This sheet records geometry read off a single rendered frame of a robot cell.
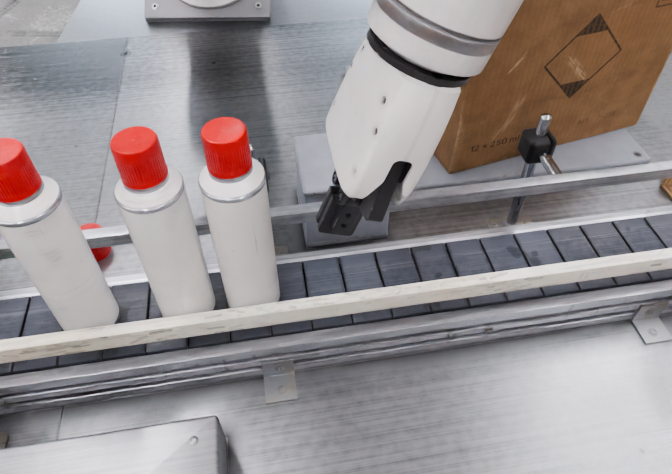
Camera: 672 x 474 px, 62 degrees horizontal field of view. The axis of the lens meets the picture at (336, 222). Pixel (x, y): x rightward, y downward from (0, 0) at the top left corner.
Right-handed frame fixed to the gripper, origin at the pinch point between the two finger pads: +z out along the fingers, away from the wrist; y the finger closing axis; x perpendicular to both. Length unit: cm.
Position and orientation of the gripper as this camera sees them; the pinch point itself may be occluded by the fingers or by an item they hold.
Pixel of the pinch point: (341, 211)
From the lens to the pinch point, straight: 46.9
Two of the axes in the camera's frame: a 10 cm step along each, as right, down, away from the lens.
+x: 9.2, 1.3, 3.6
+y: 1.7, 7.1, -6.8
